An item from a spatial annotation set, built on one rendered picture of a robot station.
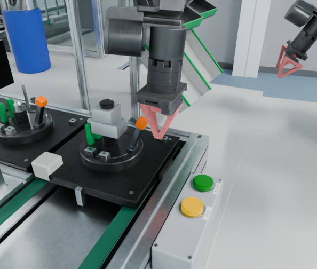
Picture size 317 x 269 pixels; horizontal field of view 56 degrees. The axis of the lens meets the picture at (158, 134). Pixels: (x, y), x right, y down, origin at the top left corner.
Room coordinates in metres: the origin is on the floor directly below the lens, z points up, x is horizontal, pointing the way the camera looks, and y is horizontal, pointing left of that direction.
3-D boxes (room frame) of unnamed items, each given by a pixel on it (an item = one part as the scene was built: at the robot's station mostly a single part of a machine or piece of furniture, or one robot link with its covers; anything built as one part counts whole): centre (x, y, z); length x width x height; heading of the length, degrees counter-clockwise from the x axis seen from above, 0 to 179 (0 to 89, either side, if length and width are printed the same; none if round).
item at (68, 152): (0.55, 0.10, 0.96); 0.24 x 0.24 x 0.02; 67
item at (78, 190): (0.44, 0.15, 0.95); 0.01 x 0.01 x 0.04; 67
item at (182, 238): (0.39, -0.06, 0.93); 0.21 x 0.07 x 0.06; 157
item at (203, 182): (0.46, -0.09, 0.96); 0.04 x 0.04 x 0.02
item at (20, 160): (0.65, 0.34, 1.01); 0.24 x 0.24 x 0.13; 67
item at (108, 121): (0.56, 0.11, 1.06); 0.08 x 0.04 x 0.07; 68
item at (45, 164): (0.50, 0.23, 0.97); 0.05 x 0.05 x 0.04; 67
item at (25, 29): (1.42, 0.60, 0.99); 0.16 x 0.16 x 0.27
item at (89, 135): (0.56, 0.15, 1.01); 0.01 x 0.01 x 0.05; 67
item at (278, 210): (0.71, -0.15, 0.84); 0.90 x 0.70 x 0.03; 164
